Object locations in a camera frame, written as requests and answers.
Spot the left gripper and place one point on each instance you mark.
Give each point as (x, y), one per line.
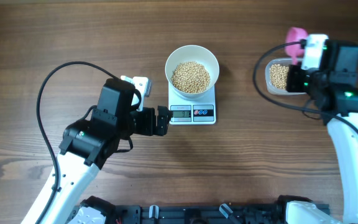
(149, 128)

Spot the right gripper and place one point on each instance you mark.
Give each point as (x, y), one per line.
(292, 83)

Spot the pink plastic measuring scoop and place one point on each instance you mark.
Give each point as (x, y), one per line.
(295, 34)

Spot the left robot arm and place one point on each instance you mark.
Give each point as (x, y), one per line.
(88, 142)

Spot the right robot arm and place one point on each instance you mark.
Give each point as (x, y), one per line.
(328, 74)

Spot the white digital kitchen scale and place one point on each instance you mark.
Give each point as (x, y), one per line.
(192, 111)

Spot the soybeans in bowl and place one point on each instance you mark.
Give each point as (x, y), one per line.
(191, 77)

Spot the white bowl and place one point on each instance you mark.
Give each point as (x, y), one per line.
(193, 53)

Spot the soybeans in container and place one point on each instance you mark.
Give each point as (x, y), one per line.
(279, 75)

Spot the clear plastic container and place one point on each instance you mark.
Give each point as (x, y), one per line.
(271, 89)

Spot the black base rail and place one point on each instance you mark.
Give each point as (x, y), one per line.
(135, 214)

